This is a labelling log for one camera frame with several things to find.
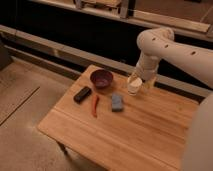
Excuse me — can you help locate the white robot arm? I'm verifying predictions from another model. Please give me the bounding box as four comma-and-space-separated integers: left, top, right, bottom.
132, 27, 213, 171

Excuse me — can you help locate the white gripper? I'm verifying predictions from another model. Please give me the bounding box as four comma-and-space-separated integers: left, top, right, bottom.
129, 53, 159, 89

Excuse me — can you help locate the blue sponge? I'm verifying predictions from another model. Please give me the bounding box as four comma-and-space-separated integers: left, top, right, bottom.
111, 94, 123, 112

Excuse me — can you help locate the black rectangular block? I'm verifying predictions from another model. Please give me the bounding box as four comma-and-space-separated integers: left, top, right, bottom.
73, 86, 92, 103

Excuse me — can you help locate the red chili pepper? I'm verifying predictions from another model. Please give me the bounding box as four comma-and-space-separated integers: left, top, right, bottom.
92, 94, 99, 118

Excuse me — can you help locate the metal table leg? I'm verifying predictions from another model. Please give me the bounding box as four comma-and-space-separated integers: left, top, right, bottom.
56, 141, 68, 155

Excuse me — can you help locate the wooden table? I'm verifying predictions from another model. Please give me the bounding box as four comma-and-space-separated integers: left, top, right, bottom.
38, 65, 198, 171

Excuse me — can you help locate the white ceramic cup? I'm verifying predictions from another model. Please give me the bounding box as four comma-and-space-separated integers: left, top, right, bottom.
127, 77, 142, 95

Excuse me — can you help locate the dark purple ceramic bowl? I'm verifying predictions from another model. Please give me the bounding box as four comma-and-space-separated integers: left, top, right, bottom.
90, 69, 113, 89

